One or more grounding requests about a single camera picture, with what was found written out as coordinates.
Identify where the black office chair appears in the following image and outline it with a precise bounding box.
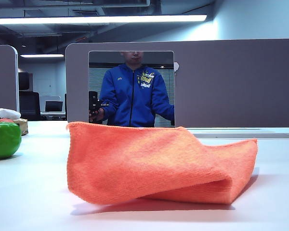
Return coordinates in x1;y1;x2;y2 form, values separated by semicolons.
19;90;41;121

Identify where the wide brown desk partition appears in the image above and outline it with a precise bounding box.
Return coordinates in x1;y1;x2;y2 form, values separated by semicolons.
65;38;289;128

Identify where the dark laptop screen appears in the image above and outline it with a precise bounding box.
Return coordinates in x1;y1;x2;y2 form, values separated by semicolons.
45;100;64;113

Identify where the short ceiling light strip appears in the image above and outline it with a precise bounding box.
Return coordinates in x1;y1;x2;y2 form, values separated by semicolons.
19;53;65;58

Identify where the green toy apple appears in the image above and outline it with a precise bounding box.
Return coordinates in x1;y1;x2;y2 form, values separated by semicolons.
0;117;22;161

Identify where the orange microfiber cloth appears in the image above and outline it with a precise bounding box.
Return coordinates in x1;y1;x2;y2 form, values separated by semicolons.
66;121;259;205

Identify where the narrow brown desk partition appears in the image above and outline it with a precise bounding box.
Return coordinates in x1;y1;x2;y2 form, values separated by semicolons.
0;44;20;116

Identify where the long ceiling light strip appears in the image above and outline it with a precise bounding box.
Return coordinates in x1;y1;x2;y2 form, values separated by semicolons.
0;14;208;25

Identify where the rectangular white-framed mirror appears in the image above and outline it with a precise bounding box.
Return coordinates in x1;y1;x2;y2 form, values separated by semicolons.
88;50;176;128

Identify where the white tissue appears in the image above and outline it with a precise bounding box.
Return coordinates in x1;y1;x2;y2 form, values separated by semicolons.
0;108;22;120

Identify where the cardboard tissue box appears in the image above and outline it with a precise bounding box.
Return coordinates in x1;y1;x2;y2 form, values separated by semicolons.
0;116;29;136

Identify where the dark background monitor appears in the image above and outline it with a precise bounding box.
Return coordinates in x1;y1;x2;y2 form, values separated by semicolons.
18;72;34;91

